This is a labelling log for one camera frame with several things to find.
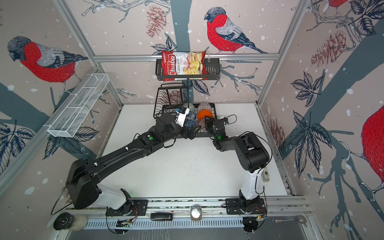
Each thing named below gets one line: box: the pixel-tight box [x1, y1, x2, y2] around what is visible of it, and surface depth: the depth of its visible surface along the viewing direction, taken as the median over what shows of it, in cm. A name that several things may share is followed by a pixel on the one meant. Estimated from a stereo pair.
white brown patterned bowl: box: [197, 102, 213, 113], surface depth 114 cm
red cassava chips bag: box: [161, 50, 208, 82], surface depth 90 cm
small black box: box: [150, 213, 174, 221], surface depth 70 cm
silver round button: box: [190, 206, 202, 221], surface depth 66 cm
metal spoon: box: [274, 215, 307, 224], surface depth 72 cm
